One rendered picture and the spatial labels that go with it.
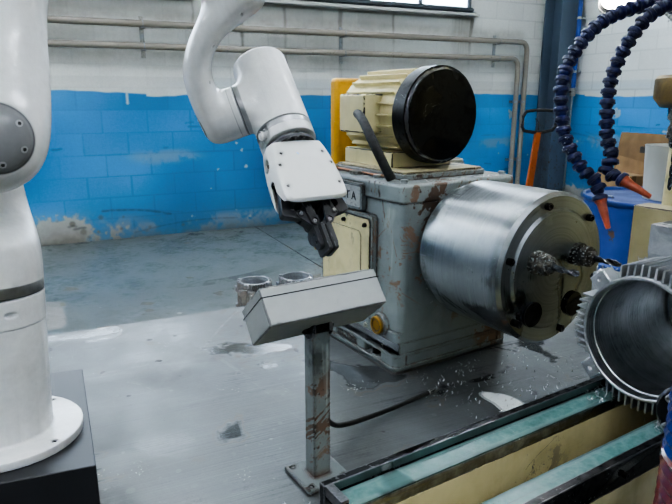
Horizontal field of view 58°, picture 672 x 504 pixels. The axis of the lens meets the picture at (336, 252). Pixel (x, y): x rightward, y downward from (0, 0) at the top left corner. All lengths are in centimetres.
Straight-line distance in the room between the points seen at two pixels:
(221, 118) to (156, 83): 515
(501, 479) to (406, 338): 44
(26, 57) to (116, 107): 528
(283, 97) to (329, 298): 31
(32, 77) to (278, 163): 32
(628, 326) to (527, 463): 27
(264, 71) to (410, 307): 50
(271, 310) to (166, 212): 546
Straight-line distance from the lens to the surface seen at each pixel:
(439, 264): 103
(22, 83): 72
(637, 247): 106
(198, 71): 90
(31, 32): 76
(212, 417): 104
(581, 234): 106
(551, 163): 797
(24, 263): 77
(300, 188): 83
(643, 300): 98
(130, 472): 94
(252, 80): 93
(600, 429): 91
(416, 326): 116
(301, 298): 74
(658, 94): 88
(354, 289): 78
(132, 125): 603
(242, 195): 630
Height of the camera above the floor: 131
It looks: 14 degrees down
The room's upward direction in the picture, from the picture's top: straight up
